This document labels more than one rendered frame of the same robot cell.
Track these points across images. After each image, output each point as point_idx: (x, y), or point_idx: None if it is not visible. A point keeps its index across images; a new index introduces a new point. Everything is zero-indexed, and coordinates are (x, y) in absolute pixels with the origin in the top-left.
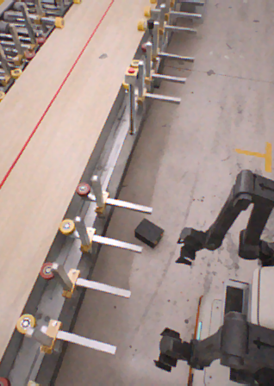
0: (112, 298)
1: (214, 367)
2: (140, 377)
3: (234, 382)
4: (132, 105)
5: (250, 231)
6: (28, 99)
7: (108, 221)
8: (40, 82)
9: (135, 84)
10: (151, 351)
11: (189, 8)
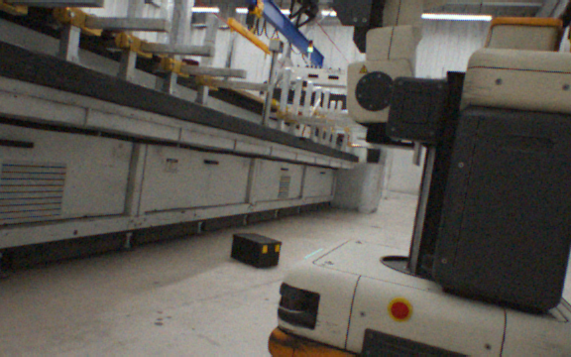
0: (157, 277)
1: (342, 261)
2: (156, 340)
3: (387, 276)
4: (271, 80)
5: None
6: None
7: (205, 111)
8: None
9: (279, 49)
10: (202, 324)
11: (355, 200)
